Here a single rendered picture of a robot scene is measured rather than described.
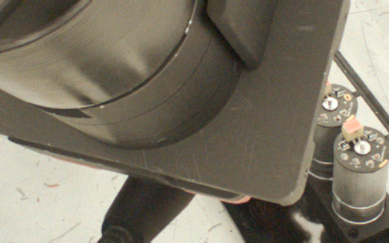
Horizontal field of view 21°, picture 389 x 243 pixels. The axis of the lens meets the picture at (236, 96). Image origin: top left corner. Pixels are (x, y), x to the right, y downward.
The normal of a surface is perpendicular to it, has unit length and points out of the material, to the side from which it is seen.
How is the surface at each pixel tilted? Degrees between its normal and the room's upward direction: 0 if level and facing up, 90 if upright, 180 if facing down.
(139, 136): 116
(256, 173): 28
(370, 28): 0
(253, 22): 90
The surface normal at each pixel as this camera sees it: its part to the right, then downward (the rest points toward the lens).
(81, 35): 0.59, 0.76
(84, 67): 0.41, 0.87
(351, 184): -0.44, 0.71
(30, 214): -0.04, -0.63
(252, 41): 0.95, 0.22
